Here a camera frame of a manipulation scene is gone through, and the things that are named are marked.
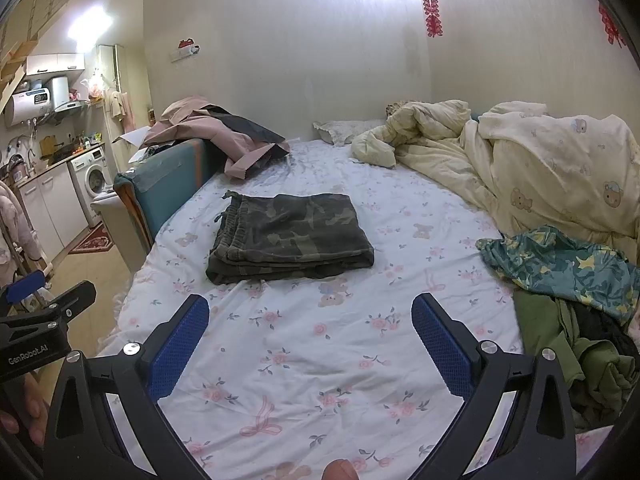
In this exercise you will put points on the wall socket with red ornament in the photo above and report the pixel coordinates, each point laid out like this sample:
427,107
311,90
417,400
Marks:
182,52

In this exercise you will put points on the floral white bed sheet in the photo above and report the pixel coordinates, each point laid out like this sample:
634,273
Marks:
325,350

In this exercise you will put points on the wooden cutting board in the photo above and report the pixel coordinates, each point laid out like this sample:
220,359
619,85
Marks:
46,146

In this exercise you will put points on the camouflage pants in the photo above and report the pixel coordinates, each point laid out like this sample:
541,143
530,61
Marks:
290,235

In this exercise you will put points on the hanging plastic bag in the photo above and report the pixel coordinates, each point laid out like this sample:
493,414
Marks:
95,87

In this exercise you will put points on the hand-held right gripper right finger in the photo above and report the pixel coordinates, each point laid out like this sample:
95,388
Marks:
445,345

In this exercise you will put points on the red paper wall ornament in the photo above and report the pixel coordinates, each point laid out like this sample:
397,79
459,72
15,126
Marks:
612,30

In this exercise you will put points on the red patterned rug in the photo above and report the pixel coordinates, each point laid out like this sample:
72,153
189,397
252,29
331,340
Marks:
92,242

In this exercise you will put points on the green cloth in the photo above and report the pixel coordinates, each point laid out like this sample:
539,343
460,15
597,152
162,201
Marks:
545,325

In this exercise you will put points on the black cloth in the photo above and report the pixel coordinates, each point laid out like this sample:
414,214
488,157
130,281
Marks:
600,327

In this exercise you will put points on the dark grey garment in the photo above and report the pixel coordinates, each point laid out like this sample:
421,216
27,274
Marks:
245,127

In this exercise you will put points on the steel range hood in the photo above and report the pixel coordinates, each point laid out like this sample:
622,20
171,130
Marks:
60,92

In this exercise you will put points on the white wall cabinet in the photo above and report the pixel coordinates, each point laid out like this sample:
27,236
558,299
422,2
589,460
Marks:
55,64

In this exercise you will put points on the white washing machine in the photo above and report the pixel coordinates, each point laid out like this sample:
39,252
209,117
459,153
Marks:
92,180

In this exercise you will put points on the red hanging firecracker ornament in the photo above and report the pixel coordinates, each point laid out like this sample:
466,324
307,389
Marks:
432,10

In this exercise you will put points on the pink hanging towel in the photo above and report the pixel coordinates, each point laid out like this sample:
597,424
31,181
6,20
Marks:
127,110

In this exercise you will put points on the white water heater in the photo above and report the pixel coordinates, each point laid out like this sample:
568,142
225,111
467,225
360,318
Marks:
30,102

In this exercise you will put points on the teal yellow printed cloth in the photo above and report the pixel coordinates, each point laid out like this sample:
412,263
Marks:
550,265

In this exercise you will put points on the person's right hand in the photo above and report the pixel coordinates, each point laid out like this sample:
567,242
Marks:
341,471

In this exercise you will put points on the pink padded garment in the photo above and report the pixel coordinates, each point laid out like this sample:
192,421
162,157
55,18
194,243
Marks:
7,220

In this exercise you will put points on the teal bed footboard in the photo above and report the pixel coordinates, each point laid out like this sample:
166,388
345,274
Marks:
165,175

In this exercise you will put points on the white paper sheet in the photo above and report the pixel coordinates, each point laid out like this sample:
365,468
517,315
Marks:
132,137

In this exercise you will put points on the floral pillow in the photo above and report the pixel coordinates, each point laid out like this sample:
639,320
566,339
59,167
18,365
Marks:
345,132

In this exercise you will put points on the cream quilt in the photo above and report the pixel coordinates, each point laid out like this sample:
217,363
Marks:
550,160

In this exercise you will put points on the wooden staircase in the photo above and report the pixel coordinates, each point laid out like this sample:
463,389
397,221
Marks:
20,45

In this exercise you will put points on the pink jacket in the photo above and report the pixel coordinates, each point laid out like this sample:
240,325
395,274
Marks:
200,125

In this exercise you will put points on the white kitchen counter cabinet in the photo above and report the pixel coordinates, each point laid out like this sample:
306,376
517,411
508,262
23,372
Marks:
50,205

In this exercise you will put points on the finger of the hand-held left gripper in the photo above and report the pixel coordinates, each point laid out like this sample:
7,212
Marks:
70,297
25,282

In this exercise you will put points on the person's left hand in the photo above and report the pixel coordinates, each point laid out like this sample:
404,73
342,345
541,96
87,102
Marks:
32,402

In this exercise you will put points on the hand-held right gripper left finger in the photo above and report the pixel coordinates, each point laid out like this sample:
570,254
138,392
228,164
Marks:
180,345

